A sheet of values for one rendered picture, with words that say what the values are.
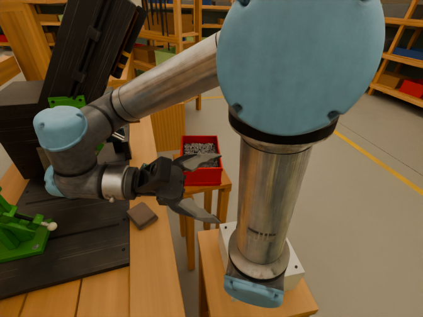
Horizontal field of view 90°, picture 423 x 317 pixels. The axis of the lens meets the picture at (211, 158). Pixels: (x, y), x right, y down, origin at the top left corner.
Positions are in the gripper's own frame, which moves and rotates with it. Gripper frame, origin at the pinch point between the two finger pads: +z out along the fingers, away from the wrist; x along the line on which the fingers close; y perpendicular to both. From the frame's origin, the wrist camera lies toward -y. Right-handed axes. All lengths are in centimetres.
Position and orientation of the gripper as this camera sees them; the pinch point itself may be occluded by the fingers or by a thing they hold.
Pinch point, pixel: (222, 185)
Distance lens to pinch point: 46.5
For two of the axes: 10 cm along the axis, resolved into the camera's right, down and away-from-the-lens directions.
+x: -0.3, 9.2, -4.0
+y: -1.2, 3.9, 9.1
